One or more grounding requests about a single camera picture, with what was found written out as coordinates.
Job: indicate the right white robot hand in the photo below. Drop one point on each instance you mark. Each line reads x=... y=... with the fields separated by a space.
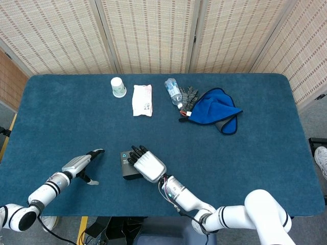
x=150 y=166

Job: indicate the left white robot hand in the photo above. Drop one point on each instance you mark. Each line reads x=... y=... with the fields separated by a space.
x=76 y=163

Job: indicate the black cardboard box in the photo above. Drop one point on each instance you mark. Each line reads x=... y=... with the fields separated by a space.
x=127 y=167

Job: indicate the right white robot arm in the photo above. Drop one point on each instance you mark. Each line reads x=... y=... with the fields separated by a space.
x=204 y=204

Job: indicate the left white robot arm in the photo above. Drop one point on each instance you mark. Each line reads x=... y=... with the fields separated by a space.
x=38 y=196

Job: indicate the blue carpeted table surface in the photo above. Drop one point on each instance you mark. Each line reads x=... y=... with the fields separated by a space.
x=64 y=114

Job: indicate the yellow floor tape strip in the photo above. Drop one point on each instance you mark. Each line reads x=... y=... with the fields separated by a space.
x=7 y=137
x=83 y=227

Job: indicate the white sneaker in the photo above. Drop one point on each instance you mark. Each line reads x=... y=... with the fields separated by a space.
x=49 y=222
x=322 y=158

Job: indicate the white tissue packet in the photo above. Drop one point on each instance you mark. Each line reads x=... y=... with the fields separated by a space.
x=141 y=99

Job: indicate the blue-grey padded seat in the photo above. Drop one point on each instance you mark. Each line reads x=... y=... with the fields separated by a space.
x=178 y=237

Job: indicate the grey knit work gloves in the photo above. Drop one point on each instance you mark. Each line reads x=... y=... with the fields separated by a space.
x=187 y=98

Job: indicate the clear plastic water bottle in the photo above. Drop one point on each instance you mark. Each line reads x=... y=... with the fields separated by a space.
x=173 y=92

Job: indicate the black equipment case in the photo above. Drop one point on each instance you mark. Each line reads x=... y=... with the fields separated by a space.
x=3 y=131

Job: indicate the blue microfibre cloth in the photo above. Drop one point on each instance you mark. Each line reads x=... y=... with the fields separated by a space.
x=212 y=109

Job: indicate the white paper cup green print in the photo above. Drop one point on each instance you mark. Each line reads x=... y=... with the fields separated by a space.
x=118 y=88

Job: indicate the brown woven screen panel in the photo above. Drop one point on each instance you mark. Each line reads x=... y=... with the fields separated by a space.
x=10 y=81

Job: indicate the beige woven folding screen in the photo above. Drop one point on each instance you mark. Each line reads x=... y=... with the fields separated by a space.
x=153 y=38

